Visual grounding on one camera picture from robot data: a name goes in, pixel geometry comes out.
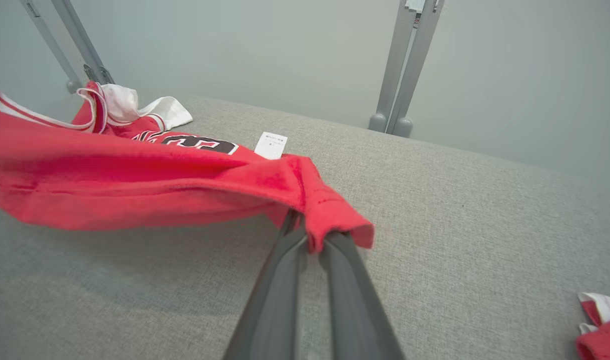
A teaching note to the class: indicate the red basketball shorts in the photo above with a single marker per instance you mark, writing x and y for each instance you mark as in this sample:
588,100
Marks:
604,340

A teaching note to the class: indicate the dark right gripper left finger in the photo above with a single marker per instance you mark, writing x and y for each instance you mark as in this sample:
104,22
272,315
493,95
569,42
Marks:
275,310

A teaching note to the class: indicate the red sleeveless basketball jersey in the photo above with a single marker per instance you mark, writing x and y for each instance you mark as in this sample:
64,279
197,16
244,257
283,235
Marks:
135,185

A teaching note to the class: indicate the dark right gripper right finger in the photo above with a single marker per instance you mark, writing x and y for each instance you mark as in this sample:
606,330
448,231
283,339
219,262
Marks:
354,310

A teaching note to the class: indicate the grey wheeled metal stand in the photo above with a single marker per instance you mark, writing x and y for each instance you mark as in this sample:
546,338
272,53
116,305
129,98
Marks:
77,37

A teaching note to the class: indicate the grey partition post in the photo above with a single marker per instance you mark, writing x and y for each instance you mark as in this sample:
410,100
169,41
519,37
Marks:
388,75
415,75

